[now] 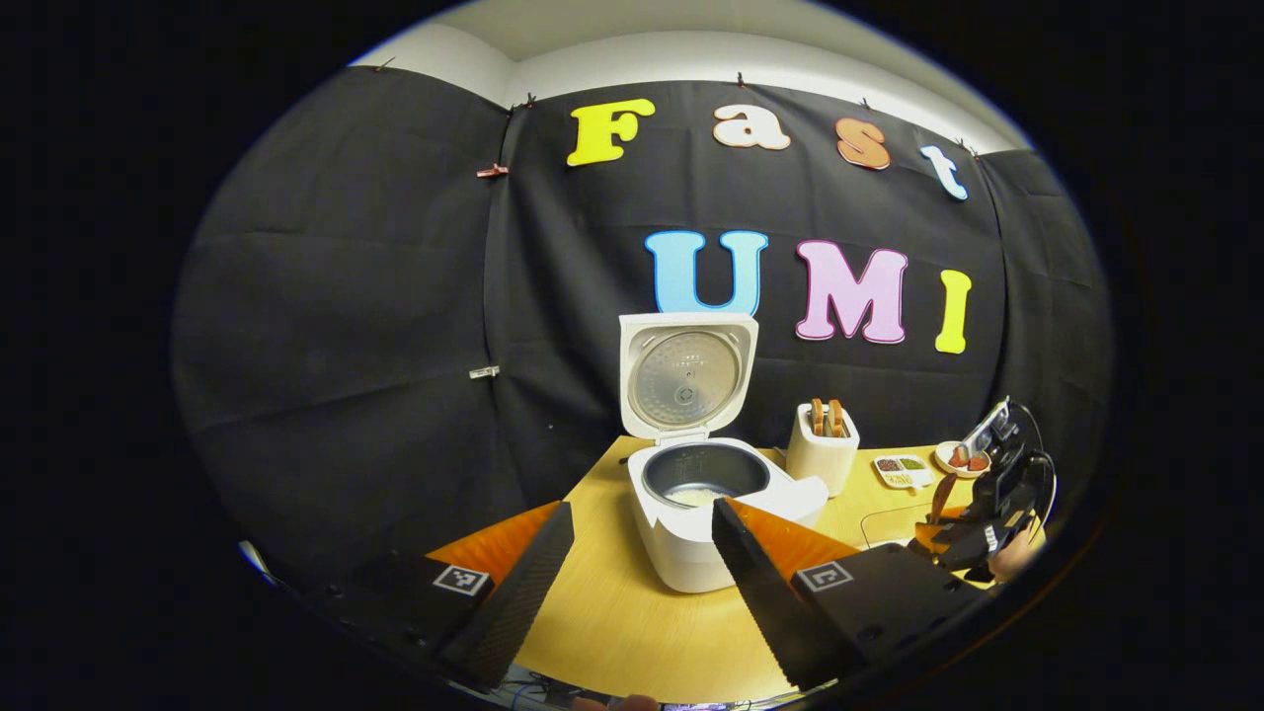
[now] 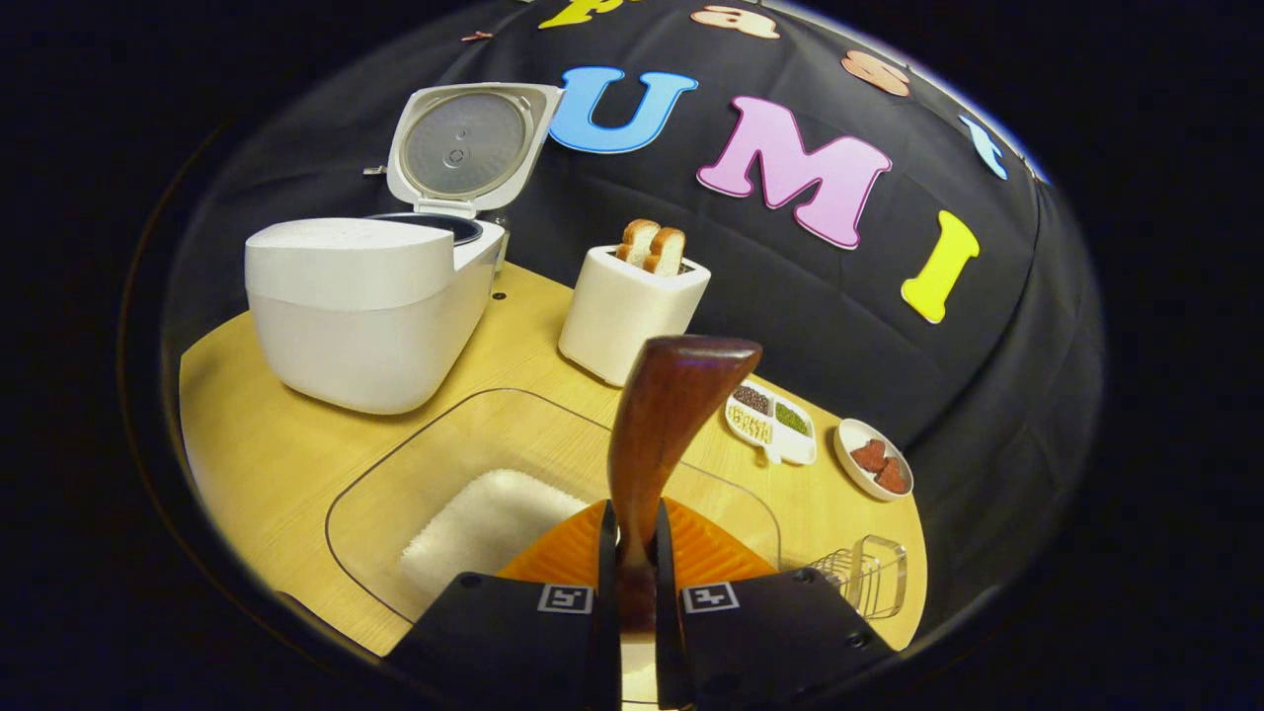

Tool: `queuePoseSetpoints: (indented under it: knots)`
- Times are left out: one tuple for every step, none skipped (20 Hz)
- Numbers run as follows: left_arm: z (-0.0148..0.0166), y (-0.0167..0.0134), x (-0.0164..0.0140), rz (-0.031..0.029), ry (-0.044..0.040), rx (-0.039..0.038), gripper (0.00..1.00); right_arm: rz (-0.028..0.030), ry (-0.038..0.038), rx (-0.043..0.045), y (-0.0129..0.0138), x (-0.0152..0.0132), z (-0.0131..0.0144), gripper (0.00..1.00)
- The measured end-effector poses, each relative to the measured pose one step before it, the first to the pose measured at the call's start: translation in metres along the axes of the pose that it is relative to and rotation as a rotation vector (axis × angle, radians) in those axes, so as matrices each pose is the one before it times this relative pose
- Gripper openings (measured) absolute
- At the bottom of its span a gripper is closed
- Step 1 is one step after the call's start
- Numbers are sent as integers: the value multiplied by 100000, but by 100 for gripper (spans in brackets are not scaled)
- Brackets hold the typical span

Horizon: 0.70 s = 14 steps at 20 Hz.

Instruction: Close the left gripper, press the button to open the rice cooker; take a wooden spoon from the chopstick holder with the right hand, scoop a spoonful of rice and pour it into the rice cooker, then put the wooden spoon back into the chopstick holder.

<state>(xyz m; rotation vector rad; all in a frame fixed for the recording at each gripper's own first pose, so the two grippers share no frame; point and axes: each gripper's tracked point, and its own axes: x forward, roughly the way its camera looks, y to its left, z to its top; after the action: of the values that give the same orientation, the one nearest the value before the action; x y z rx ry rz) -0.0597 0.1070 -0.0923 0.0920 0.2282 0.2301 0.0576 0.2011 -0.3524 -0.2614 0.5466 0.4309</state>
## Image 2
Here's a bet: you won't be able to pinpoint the white toaster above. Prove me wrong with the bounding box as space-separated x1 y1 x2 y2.
558 245 712 388

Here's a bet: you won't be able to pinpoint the brown wooden spoon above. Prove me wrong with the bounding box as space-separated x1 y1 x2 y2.
606 334 764 633

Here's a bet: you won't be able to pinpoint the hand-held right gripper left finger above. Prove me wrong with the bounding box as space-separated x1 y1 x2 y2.
385 499 623 711

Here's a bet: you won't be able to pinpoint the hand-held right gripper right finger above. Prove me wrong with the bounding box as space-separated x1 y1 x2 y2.
654 497 900 711

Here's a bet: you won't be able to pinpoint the clear plastic container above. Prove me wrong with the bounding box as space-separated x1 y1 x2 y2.
324 387 783 628

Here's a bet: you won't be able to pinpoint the toasted bread slice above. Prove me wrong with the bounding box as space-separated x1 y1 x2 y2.
616 218 661 270
644 227 687 277

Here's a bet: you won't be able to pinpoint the white rice cooker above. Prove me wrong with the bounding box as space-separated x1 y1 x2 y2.
244 82 566 416

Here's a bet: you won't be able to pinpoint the clear wire chopstick holder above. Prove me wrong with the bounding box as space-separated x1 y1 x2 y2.
805 534 909 621

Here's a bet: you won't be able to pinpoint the white divided dish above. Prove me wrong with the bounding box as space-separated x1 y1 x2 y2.
724 379 819 467

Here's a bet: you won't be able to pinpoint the yellow soybeans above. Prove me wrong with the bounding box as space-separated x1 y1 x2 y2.
729 405 774 446

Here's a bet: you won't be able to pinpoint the round white plate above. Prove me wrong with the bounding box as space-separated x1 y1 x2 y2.
832 418 915 503

